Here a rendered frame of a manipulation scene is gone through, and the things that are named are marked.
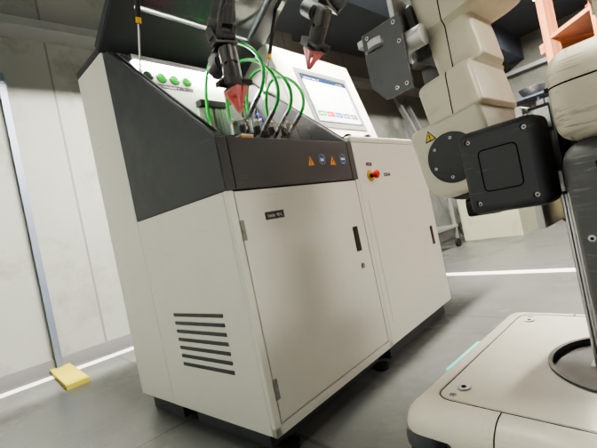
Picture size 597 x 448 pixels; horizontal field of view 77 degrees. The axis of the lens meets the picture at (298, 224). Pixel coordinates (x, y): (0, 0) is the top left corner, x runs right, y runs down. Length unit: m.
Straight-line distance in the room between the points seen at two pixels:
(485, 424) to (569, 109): 0.49
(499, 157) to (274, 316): 0.75
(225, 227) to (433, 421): 0.70
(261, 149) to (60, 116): 2.42
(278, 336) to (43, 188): 2.45
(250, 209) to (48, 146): 2.42
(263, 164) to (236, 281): 0.38
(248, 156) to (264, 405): 0.74
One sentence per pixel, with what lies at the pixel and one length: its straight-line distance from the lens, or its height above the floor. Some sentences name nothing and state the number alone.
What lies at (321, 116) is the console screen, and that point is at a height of 1.16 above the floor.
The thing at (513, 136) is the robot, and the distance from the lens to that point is 0.70.
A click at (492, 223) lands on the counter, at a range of 5.14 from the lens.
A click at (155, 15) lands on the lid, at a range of 1.73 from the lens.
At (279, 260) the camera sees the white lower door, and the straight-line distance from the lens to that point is 1.17.
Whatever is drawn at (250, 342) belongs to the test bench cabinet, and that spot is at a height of 0.35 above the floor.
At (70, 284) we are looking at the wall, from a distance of 3.22.
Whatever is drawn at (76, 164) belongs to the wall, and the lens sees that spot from 3.35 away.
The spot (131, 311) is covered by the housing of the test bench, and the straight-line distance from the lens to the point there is 1.79.
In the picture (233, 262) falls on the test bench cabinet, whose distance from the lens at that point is 1.10.
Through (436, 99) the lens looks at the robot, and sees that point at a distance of 0.86.
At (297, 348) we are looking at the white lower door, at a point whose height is 0.27.
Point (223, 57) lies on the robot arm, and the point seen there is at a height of 1.20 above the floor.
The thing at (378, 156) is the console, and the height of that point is 0.88.
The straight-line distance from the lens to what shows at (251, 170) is 1.16.
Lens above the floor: 0.66
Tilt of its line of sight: level
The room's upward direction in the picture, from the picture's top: 12 degrees counter-clockwise
